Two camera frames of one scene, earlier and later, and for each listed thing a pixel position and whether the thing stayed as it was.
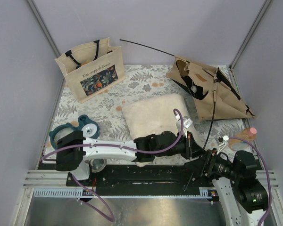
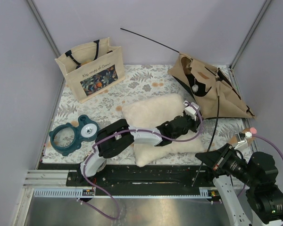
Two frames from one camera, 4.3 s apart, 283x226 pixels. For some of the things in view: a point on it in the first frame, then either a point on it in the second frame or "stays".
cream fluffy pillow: [153, 116] stays
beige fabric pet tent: [206, 85] stays
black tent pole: [214, 106] -> [216, 113]
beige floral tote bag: [93, 68] stays
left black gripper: [192, 149] -> [195, 123]
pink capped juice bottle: [248, 134] stays
